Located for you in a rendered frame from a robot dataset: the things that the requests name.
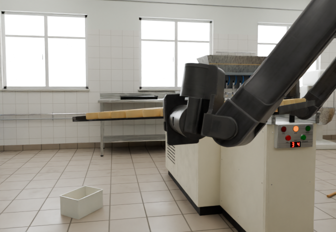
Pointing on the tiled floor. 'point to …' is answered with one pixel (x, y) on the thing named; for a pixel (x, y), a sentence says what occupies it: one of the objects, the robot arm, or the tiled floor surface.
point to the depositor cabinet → (197, 173)
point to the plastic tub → (81, 202)
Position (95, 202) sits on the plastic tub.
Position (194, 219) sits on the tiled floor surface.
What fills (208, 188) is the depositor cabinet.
